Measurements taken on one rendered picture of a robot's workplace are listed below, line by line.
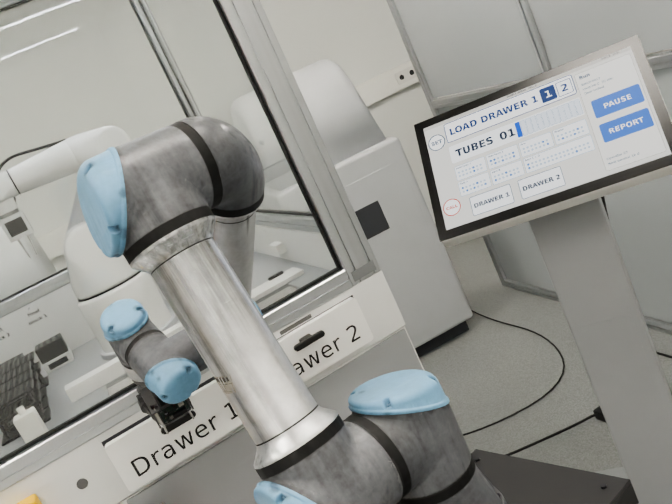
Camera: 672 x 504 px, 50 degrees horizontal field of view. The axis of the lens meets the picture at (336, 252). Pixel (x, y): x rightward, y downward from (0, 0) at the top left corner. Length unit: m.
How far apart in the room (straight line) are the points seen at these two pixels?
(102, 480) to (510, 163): 1.08
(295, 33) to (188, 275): 4.12
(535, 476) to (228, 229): 0.54
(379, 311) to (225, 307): 0.87
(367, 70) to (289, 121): 3.45
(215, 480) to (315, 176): 0.68
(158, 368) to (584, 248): 1.00
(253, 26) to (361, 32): 3.47
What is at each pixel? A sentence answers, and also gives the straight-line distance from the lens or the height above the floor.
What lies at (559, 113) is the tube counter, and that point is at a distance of 1.66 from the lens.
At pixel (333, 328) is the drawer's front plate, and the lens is 1.61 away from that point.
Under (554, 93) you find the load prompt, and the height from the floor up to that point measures 1.15.
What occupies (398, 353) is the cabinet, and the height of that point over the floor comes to 0.75.
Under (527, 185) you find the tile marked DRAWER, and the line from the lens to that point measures 1.61.
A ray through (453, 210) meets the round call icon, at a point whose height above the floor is 1.01.
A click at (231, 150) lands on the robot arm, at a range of 0.90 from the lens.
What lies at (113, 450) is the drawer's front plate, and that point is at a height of 0.91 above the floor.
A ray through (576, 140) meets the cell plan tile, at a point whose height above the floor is 1.05.
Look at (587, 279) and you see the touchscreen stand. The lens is 1.76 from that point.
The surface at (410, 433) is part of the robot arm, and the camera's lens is 0.89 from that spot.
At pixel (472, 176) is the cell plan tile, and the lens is 1.65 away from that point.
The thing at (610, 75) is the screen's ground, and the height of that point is 1.14.
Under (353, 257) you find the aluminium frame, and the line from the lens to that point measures 1.63.
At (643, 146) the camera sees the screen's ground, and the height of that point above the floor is 1.01.
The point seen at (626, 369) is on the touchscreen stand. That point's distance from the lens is 1.87.
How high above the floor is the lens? 1.41
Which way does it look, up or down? 14 degrees down
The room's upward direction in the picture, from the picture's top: 25 degrees counter-clockwise
